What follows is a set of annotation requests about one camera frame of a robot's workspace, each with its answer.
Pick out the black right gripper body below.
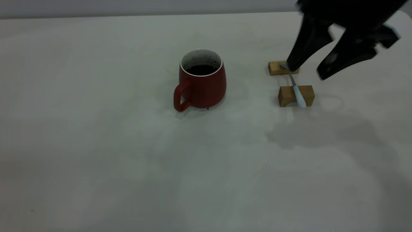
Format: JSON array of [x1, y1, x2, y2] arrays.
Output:
[[295, 0, 408, 33]]

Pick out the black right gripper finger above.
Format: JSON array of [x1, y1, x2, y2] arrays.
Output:
[[316, 31, 378, 81], [286, 14, 334, 72]]

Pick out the spoon with light blue handle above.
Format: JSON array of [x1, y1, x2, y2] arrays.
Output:
[[280, 63, 306, 108]]

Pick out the red ceramic mug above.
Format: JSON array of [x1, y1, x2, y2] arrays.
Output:
[[173, 48, 227, 112]]

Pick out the flat rectangular wooden block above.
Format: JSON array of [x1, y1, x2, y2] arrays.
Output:
[[268, 61, 300, 76]]

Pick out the arched wooden block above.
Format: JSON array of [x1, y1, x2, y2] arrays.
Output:
[[278, 85, 315, 107]]

